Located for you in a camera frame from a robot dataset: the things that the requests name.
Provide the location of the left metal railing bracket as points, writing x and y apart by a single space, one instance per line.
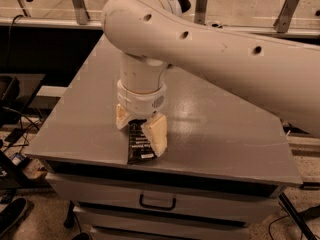
81 14

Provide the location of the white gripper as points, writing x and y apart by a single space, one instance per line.
141 102

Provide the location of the metal railing bracket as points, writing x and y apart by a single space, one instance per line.
283 21
81 14
200 11

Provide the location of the black shoe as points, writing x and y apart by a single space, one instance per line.
12 214

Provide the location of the grey drawer cabinet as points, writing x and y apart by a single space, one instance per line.
226 163

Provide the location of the middle metal railing bracket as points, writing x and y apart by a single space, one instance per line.
200 11

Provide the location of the right metal railing bracket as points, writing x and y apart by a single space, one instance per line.
283 21

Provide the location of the black drawer handle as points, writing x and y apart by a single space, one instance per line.
157 204

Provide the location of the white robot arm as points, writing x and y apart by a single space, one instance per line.
282 77

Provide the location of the blue soda can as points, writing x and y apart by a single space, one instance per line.
216 25

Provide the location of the black rxbar chocolate bar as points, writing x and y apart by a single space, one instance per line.
139 147

